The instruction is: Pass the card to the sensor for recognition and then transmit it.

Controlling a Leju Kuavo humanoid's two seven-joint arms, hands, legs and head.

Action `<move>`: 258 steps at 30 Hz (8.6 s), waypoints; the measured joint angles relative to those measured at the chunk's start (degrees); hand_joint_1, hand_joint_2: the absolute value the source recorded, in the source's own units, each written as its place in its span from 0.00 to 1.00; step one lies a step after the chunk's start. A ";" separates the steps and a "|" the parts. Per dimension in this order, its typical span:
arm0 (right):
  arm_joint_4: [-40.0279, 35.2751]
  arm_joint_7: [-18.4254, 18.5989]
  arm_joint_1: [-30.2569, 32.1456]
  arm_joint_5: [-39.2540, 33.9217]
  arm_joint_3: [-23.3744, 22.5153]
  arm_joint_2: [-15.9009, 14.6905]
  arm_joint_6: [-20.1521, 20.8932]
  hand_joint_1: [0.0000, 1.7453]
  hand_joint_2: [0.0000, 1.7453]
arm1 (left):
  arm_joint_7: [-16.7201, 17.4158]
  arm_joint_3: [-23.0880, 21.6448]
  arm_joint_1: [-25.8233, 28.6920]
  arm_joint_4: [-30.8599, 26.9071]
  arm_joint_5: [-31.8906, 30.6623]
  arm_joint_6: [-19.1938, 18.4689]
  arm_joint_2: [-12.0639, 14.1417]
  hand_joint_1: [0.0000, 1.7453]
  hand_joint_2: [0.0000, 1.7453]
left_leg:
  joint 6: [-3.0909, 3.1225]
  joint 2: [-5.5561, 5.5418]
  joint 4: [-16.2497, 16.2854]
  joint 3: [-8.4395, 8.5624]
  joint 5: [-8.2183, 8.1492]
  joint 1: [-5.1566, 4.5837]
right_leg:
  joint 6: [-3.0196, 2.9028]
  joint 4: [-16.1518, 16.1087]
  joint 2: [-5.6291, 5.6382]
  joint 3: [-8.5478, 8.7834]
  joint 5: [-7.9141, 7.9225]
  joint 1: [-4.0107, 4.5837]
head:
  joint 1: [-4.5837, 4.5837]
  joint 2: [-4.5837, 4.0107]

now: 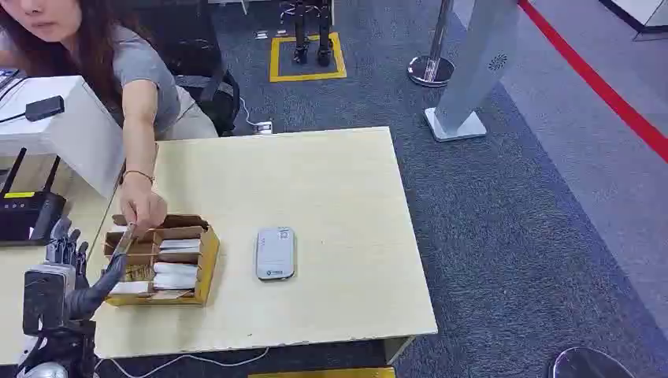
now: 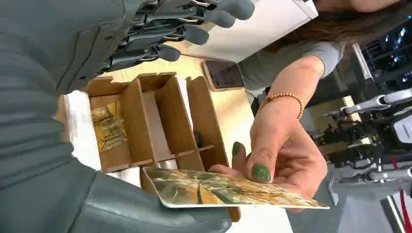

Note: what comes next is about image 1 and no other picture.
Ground person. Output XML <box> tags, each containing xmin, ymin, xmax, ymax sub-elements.
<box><xmin>0</xmin><ymin>0</ymin><xmax>219</xmax><ymax>239</ymax></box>

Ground chrome stool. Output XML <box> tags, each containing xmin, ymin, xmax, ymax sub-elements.
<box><xmin>279</xmin><ymin>0</ymin><xmax>321</xmax><ymax>23</ymax></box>

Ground white kiosk pillar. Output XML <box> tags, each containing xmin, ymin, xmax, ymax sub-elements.
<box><xmin>423</xmin><ymin>0</ymin><xmax>523</xmax><ymax>143</ymax></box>

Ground white floor cable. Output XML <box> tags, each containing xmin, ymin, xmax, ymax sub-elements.
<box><xmin>238</xmin><ymin>95</ymin><xmax>260</xmax><ymax>128</ymax></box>

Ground white raised platform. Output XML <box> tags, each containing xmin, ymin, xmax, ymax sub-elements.
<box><xmin>598</xmin><ymin>0</ymin><xmax>668</xmax><ymax>43</ymax></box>

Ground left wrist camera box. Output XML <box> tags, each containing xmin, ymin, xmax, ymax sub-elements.
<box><xmin>22</xmin><ymin>264</ymin><xmax>77</xmax><ymax>336</ymax></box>

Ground grey card reader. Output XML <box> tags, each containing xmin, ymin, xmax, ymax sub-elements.
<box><xmin>254</xmin><ymin>226</ymin><xmax>297</xmax><ymax>282</ymax></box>

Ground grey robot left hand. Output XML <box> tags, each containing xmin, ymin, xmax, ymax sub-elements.
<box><xmin>46</xmin><ymin>216</ymin><xmax>128</xmax><ymax>321</ymax></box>

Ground black robot legs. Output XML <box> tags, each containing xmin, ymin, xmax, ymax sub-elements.
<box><xmin>291</xmin><ymin>0</ymin><xmax>336</xmax><ymax>69</ymax></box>

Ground white cable under desk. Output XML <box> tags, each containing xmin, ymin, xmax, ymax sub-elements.
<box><xmin>94</xmin><ymin>346</ymin><xmax>271</xmax><ymax>378</ymax></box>

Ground black router with antennas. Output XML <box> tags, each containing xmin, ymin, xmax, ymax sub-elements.
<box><xmin>0</xmin><ymin>147</ymin><xmax>68</xmax><ymax>248</ymax></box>

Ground black office chair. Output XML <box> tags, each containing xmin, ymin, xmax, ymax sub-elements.
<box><xmin>154</xmin><ymin>0</ymin><xmax>242</xmax><ymax>139</ymax></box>

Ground white card stack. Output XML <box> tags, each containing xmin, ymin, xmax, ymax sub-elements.
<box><xmin>152</xmin><ymin>261</ymin><xmax>200</xmax><ymax>291</ymax></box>
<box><xmin>158</xmin><ymin>238</ymin><xmax>202</xmax><ymax>255</ymax></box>
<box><xmin>110</xmin><ymin>280</ymin><xmax>153</xmax><ymax>296</ymax></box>

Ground round chrome base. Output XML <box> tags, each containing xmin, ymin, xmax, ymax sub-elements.
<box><xmin>551</xmin><ymin>346</ymin><xmax>637</xmax><ymax>378</ymax></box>

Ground person's left hand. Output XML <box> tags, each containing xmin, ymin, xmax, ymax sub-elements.
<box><xmin>118</xmin><ymin>174</ymin><xmax>169</xmax><ymax>239</ymax></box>

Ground thin wrist bracelet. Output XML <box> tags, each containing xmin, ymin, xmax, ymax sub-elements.
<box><xmin>120</xmin><ymin>169</ymin><xmax>157</xmax><ymax>186</ymax></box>

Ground white slanted box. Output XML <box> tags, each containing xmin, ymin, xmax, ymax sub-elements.
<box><xmin>0</xmin><ymin>75</ymin><xmax>126</xmax><ymax>200</ymax></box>

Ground yellow floor strip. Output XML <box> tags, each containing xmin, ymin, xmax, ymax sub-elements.
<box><xmin>247</xmin><ymin>367</ymin><xmax>396</xmax><ymax>378</ymax></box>

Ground small black device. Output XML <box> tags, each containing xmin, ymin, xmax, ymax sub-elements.
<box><xmin>24</xmin><ymin>95</ymin><xmax>66</xmax><ymax>123</ymax></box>

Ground wooden card box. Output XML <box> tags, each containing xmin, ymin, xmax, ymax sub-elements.
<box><xmin>102</xmin><ymin>213</ymin><xmax>221</xmax><ymax>308</ymax></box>

